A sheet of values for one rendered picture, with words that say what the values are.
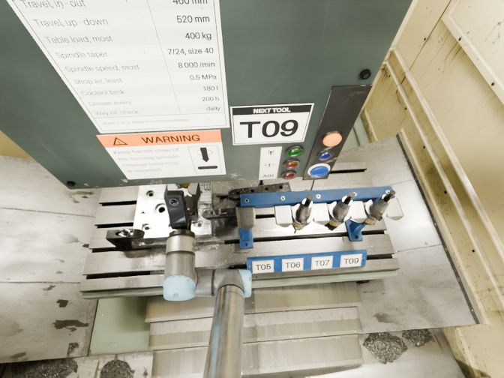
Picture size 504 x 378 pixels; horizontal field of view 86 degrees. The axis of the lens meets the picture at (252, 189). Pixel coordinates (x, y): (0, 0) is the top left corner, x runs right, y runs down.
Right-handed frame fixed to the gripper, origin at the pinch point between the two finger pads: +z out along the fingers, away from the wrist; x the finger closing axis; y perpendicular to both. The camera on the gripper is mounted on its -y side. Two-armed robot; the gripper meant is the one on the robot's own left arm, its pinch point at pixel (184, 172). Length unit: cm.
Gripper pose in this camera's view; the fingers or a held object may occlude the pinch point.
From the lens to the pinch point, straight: 84.2
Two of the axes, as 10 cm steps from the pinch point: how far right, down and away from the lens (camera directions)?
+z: -0.7, -8.8, 4.8
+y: -0.2, 4.8, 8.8
